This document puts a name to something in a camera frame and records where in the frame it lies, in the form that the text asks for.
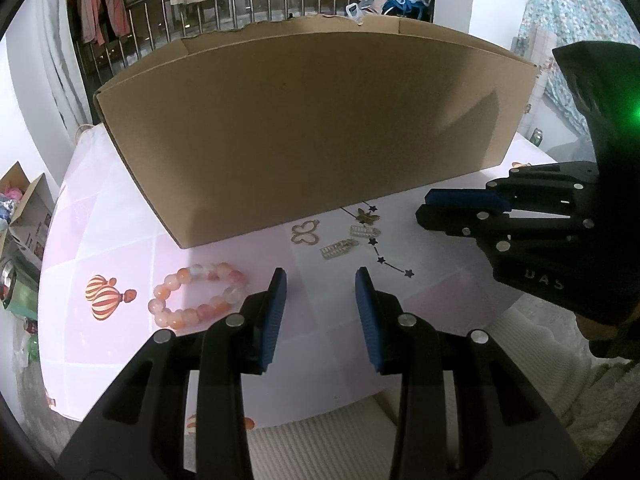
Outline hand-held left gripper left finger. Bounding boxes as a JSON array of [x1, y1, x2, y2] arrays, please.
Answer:
[[57, 267, 288, 480]]

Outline star chain necklace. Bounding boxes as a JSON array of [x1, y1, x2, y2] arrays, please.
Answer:
[[340, 204, 417, 278]]

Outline gold butterfly pendant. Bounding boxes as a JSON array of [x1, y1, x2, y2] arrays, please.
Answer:
[[291, 220, 322, 248]]

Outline rhinestone hair clips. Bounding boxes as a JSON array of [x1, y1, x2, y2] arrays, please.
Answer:
[[320, 239, 360, 261]]

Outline pink bead bracelet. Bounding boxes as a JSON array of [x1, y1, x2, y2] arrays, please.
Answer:
[[147, 261, 249, 330]]

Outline metal railing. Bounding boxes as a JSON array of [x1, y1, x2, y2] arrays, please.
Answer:
[[75, 0, 436, 86]]

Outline brown cardboard box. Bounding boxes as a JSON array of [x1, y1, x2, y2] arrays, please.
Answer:
[[94, 14, 538, 250]]

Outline person's right forearm white sleeve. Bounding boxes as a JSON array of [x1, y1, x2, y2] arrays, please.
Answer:
[[485, 300, 640, 431]]

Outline printed cardboard box with flaps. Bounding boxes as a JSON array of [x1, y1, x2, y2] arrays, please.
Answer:
[[0, 162, 56, 261]]

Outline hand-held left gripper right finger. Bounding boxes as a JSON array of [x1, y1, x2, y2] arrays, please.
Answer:
[[354, 266, 588, 480]]

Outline white curtain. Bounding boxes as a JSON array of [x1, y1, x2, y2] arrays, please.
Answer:
[[5, 25, 96, 133]]

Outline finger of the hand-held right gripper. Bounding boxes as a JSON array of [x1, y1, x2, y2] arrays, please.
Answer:
[[425, 161, 600, 213], [415, 204, 596, 256]]

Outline teal floral cloth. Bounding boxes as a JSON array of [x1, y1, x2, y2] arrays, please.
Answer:
[[517, 0, 640, 133]]

